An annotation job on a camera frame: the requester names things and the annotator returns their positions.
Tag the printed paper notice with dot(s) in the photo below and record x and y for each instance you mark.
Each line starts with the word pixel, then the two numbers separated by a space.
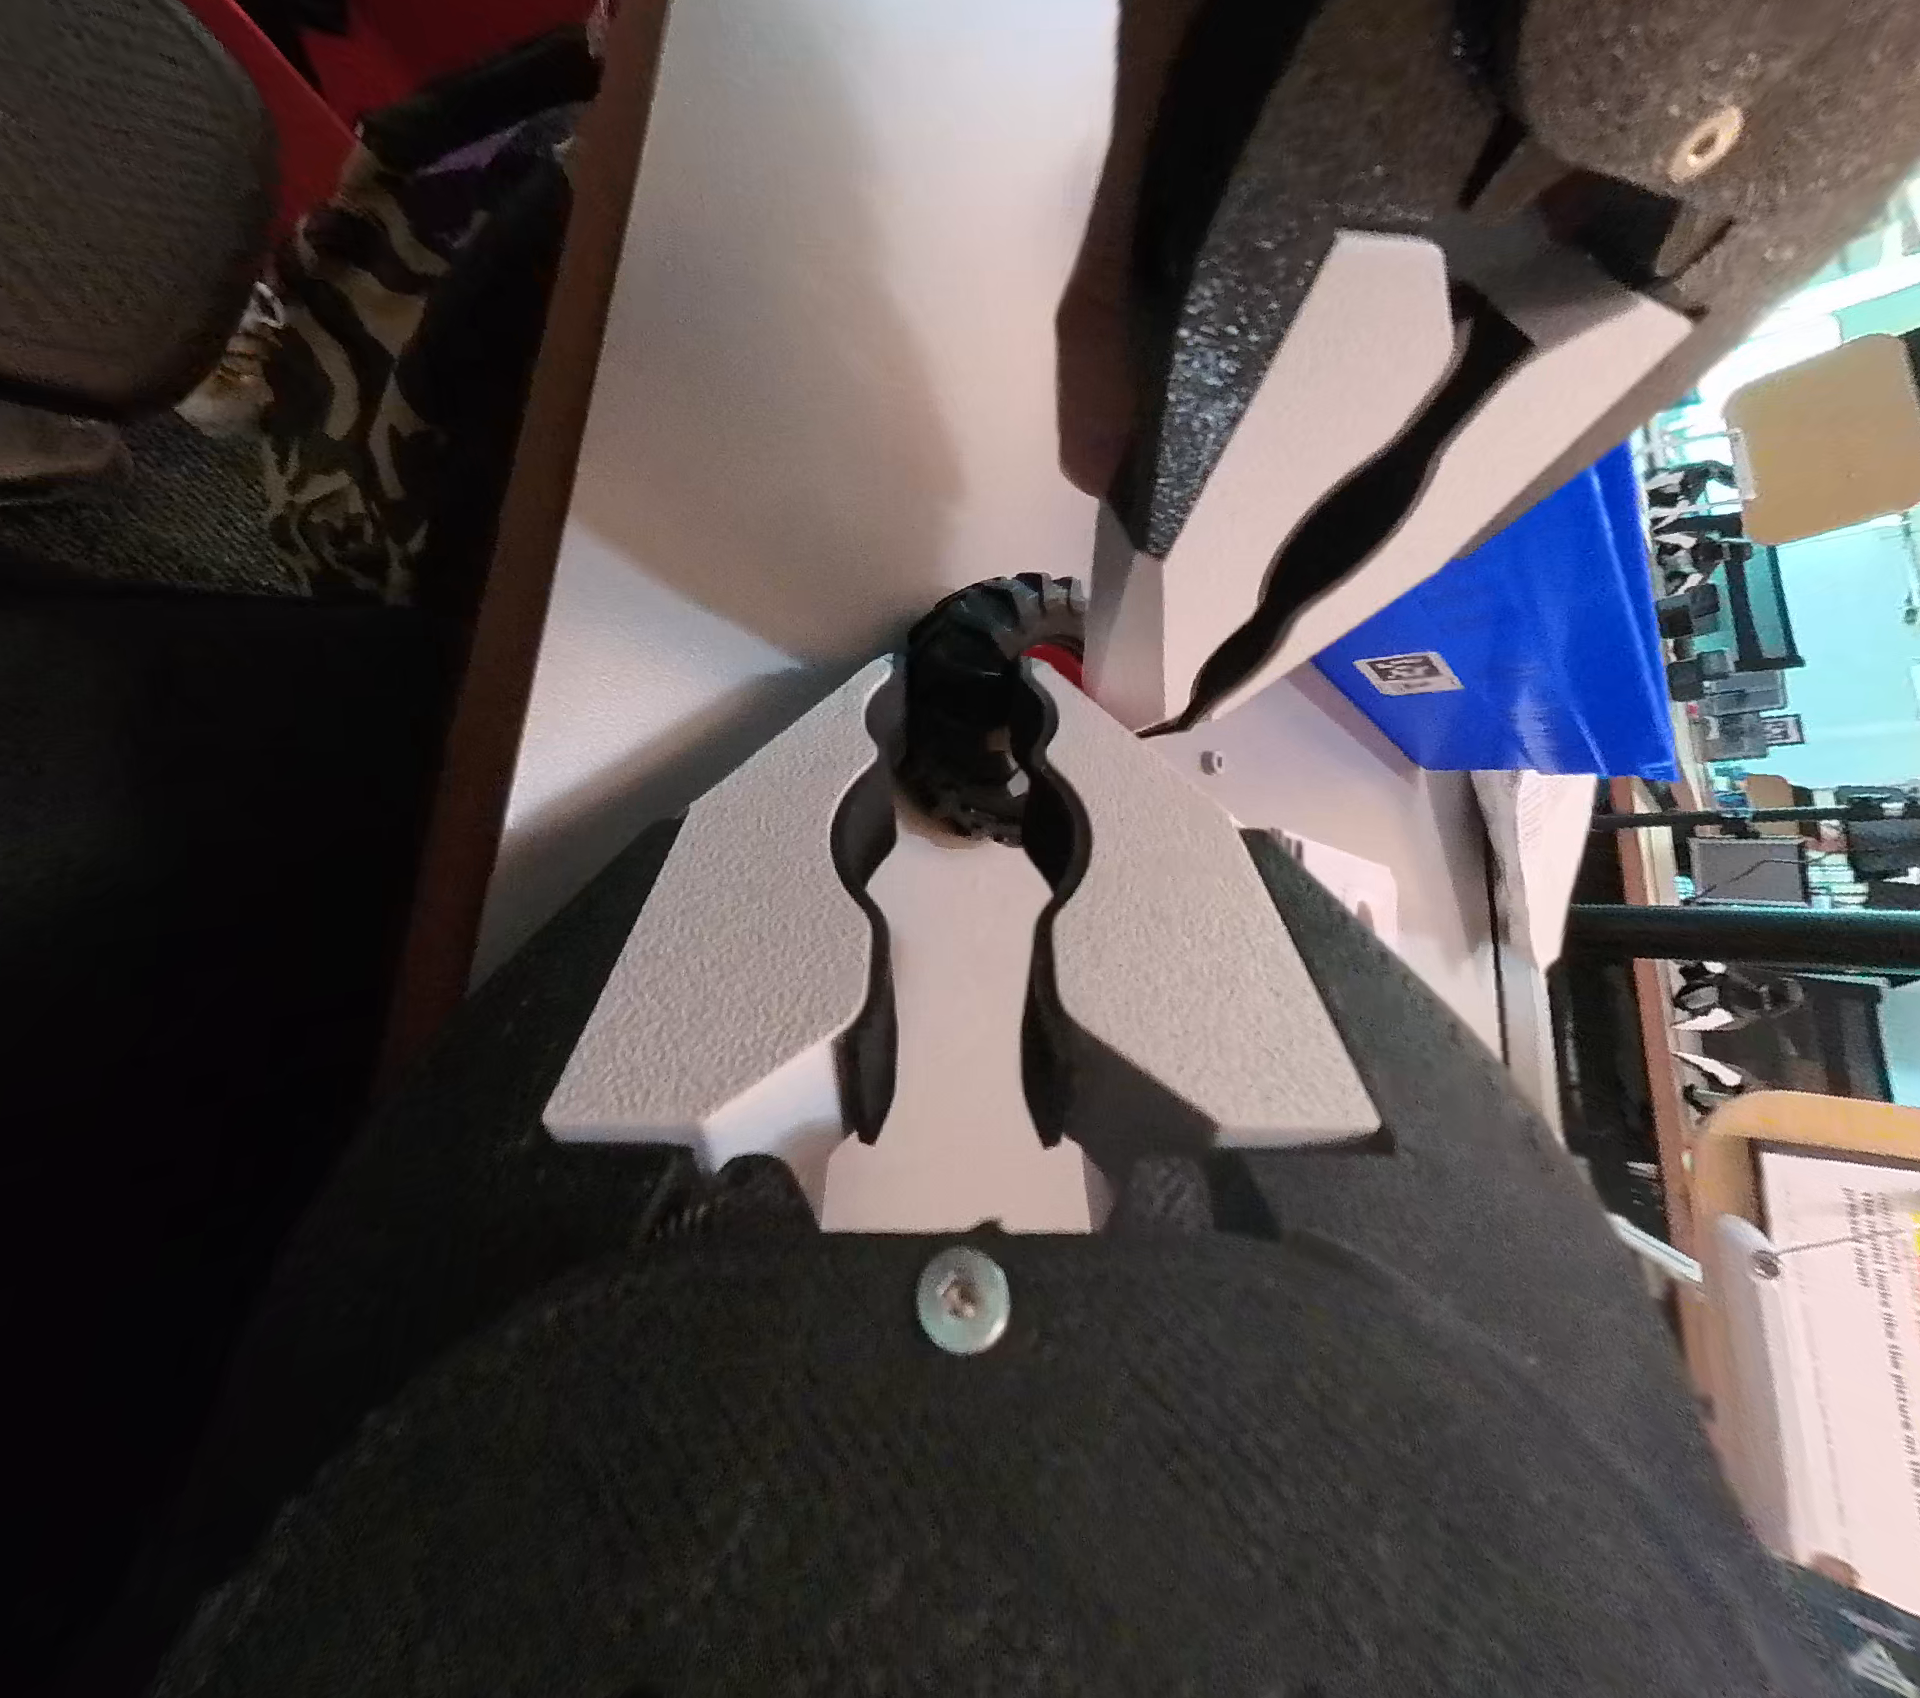
pixel 1846 1369

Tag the tan board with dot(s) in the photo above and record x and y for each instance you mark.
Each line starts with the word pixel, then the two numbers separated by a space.
pixel 1831 438

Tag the blue plastic bin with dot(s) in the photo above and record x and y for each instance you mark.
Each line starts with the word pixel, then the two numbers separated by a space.
pixel 1533 632

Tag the person's dark clothing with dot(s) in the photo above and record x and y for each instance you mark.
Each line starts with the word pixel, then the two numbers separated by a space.
pixel 199 1053

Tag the white paper sheet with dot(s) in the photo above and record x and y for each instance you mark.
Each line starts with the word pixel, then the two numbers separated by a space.
pixel 1540 873

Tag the grey office chair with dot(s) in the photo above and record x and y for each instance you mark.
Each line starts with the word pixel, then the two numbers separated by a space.
pixel 122 157

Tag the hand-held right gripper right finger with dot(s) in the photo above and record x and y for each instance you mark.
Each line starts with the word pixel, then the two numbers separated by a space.
pixel 1198 978

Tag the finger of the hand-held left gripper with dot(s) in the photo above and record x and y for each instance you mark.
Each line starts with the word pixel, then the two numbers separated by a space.
pixel 1305 409
pixel 1562 381

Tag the black metal pole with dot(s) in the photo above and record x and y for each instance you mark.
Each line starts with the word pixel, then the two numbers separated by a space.
pixel 1739 939

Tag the zebra patterned cloth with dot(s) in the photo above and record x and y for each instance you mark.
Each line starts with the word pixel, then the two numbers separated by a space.
pixel 346 381

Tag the white desk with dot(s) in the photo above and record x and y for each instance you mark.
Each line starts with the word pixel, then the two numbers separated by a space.
pixel 842 230

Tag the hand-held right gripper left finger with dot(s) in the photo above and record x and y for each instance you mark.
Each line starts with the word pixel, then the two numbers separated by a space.
pixel 723 950

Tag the black toy wheel red hub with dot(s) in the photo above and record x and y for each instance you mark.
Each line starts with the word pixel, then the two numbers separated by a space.
pixel 962 709

